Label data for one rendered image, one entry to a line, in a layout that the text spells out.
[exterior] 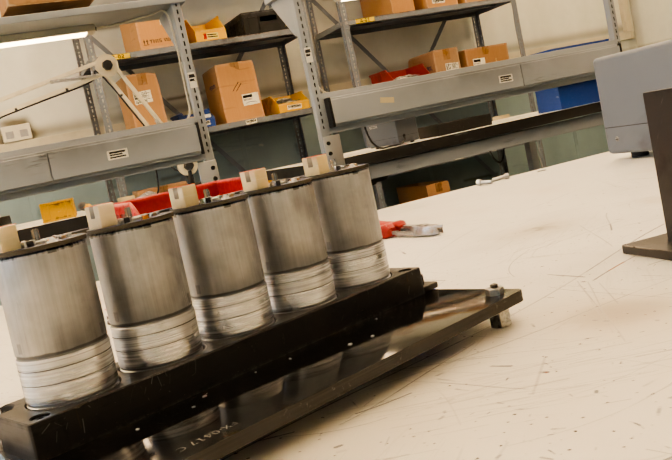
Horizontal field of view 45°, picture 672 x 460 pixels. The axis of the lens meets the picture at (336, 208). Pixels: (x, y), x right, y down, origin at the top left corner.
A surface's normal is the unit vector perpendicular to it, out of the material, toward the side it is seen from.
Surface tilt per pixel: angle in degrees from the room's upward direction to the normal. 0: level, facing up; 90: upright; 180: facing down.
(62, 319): 90
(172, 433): 0
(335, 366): 0
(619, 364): 0
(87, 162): 90
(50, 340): 90
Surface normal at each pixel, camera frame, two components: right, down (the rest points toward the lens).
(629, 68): -0.92, 0.22
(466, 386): -0.21, -0.97
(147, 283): 0.28, 0.03
